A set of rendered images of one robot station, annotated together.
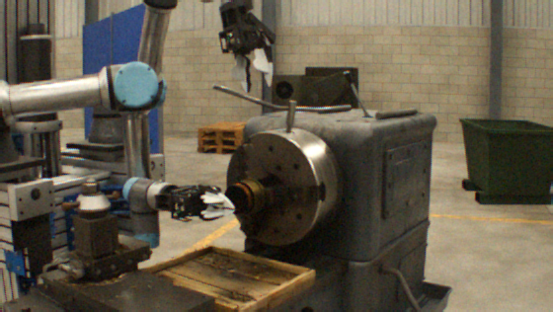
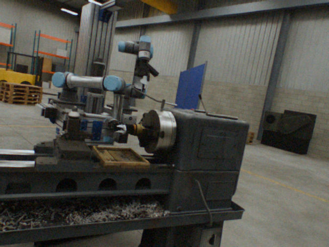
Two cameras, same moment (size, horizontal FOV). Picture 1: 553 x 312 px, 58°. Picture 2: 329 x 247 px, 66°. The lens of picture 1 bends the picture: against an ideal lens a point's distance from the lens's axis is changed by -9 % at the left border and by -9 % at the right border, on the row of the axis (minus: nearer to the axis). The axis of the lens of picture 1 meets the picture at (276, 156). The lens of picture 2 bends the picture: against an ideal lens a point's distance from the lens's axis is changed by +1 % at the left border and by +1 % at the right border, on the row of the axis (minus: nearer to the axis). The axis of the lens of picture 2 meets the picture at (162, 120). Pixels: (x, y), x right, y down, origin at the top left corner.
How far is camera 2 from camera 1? 85 cm
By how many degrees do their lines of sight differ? 26
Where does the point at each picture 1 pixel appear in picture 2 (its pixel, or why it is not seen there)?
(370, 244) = (183, 163)
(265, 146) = (152, 114)
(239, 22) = (140, 65)
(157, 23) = not seen: hidden behind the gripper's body
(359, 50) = (321, 106)
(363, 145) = (186, 121)
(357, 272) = (176, 174)
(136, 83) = (111, 82)
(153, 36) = not seen: hidden behind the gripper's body
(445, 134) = not seen: outside the picture
